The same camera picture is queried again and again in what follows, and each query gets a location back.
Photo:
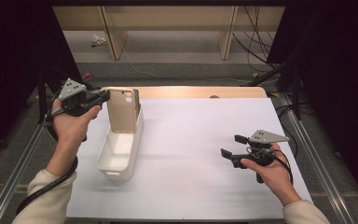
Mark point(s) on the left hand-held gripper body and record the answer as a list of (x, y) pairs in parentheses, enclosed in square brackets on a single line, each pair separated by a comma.
[(74, 99)]

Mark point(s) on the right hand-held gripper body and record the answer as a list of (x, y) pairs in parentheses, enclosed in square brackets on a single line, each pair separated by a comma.
[(261, 152)]

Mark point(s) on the black tripod stand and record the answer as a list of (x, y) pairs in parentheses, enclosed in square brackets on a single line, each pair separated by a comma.
[(42, 93), (296, 93)]

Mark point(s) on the yellow floor tape piece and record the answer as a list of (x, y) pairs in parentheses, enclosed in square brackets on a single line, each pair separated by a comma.
[(255, 75)]

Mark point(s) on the beige phone case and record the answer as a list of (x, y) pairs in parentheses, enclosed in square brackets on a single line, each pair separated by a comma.
[(122, 115)]

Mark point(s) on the person's right hand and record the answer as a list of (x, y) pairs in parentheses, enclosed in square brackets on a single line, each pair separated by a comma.
[(276, 177)]

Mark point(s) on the metal floor rail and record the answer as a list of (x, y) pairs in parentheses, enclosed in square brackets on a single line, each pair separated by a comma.
[(320, 161), (12, 180)]

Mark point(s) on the white plastic storage bin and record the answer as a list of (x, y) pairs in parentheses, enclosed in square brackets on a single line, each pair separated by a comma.
[(118, 152)]

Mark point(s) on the grey transparent phone case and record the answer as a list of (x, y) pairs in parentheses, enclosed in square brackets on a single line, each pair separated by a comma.
[(137, 101)]

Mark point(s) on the black curtain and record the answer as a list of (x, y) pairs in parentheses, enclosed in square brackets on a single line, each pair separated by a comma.
[(9, 46), (338, 62)]

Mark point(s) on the white crumpled paper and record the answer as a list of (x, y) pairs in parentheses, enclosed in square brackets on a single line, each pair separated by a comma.
[(98, 39)]

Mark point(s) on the person's left hand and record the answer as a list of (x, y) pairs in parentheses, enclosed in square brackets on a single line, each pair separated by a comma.
[(70, 130)]

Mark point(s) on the small pink floor object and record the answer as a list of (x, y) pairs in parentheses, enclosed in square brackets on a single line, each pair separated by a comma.
[(87, 76)]

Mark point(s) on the wooden table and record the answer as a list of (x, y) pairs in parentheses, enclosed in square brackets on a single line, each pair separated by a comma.
[(183, 92)]

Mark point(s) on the beige wooden furniture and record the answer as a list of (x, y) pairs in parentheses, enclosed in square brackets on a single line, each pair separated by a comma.
[(167, 17)]

